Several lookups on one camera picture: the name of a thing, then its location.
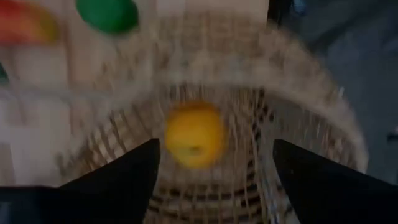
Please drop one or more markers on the red yellow mango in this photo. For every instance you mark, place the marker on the red yellow mango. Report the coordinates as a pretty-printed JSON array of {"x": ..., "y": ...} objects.
[{"x": 21, "y": 21}]

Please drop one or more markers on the yellow lemon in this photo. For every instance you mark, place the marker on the yellow lemon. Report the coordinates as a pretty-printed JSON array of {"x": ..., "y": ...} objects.
[{"x": 194, "y": 133}]

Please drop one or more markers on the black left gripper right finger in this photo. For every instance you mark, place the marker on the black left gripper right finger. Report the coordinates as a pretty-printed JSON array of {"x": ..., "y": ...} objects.
[{"x": 335, "y": 199}]

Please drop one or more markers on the green lime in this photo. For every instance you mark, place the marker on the green lime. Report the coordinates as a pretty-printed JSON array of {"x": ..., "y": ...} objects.
[{"x": 107, "y": 14}]

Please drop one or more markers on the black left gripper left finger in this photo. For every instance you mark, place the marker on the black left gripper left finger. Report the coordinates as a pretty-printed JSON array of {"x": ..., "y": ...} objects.
[{"x": 109, "y": 199}]

